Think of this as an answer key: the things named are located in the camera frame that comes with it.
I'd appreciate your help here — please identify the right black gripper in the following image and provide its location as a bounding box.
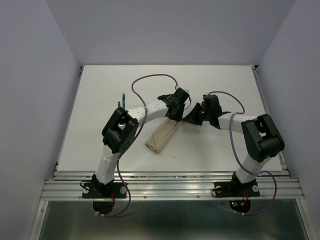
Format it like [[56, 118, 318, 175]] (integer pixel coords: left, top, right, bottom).
[[182, 102, 211, 126]]

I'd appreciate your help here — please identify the beige cloth napkin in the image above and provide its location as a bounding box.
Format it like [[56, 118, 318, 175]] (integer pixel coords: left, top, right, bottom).
[[145, 119, 183, 155]]

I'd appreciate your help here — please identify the silver knife teal handle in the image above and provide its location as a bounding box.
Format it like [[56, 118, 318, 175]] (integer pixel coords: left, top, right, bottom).
[[122, 93, 126, 110]]

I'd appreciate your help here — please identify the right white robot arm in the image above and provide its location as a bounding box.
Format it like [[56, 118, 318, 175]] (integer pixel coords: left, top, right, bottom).
[[183, 91, 285, 195]]

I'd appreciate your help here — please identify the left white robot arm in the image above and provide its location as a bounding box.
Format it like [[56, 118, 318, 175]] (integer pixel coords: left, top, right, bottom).
[[92, 87, 190, 197]]

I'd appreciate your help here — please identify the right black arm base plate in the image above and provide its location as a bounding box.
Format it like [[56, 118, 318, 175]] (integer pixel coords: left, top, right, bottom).
[[211, 180, 260, 198]]

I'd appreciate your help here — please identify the aluminium rail frame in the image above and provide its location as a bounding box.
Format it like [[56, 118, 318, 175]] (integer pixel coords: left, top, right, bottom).
[[29, 64, 311, 240]]

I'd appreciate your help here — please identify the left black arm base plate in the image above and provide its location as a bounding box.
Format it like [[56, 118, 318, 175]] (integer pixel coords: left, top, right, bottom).
[[79, 181, 127, 199]]

